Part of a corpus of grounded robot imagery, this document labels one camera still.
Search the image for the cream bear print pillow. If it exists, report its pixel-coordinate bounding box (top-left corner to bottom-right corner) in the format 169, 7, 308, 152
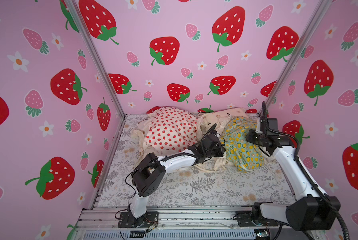
196, 108, 249, 141

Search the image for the lemon print pillow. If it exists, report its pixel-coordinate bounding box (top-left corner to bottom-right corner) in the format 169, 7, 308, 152
222, 117, 264, 173

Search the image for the strawberry print pillow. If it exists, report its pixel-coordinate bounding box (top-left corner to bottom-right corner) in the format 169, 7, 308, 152
144, 107, 198, 155

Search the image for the cream large-bear print pillow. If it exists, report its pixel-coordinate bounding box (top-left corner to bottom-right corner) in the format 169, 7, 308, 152
132, 118, 155, 167

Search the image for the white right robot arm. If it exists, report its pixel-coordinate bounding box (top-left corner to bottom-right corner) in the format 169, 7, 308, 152
246, 116, 346, 231

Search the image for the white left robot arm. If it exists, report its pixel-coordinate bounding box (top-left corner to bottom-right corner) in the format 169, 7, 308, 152
128, 127, 225, 219

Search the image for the floral grey table mat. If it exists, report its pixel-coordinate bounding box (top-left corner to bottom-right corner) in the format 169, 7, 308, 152
95, 115, 295, 208

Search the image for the black corrugated cable hose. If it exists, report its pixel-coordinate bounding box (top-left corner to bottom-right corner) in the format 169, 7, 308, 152
261, 101, 350, 240

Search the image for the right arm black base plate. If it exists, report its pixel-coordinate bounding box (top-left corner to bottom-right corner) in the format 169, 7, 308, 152
233, 211, 265, 227

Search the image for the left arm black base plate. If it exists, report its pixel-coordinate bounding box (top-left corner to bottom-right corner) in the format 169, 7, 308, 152
118, 212, 159, 228

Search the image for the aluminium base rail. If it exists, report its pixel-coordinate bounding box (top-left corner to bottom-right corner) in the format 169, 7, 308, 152
71, 206, 293, 240

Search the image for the right aluminium frame post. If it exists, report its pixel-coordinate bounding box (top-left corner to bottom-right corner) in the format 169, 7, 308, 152
258, 0, 332, 117

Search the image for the aluminium frame post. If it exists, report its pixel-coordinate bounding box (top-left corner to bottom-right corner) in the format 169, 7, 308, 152
65, 0, 126, 120
258, 0, 332, 117

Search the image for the left aluminium frame post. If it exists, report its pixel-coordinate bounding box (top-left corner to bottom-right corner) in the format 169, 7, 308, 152
65, 0, 126, 120

